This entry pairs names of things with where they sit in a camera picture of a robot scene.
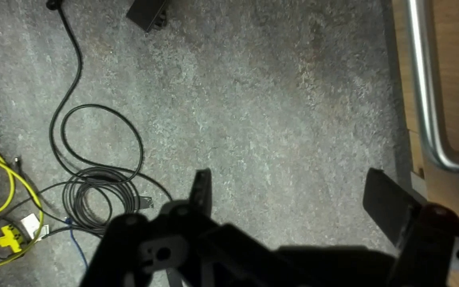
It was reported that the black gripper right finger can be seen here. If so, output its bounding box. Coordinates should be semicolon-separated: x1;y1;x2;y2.
363;167;425;247

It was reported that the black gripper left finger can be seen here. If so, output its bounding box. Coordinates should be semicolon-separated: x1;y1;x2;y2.
187;169;211;215

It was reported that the white drawer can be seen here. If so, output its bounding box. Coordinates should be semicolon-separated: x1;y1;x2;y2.
390;0;459;215

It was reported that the white plug adapter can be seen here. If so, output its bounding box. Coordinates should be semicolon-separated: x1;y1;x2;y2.
20;213;39;239

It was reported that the black power adapter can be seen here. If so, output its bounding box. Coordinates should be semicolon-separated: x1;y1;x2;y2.
125;0;170;32

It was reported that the black coiled cable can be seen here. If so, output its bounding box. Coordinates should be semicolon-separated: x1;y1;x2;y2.
44;0;173;233

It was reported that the blue cable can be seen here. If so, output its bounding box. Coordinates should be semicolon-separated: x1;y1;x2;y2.
47;213;103;268

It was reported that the silver drawer handle bar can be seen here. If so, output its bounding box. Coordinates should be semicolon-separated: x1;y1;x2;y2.
406;0;459;174

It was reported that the yellow cable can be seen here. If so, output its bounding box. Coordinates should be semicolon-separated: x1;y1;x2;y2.
0;140;47;276

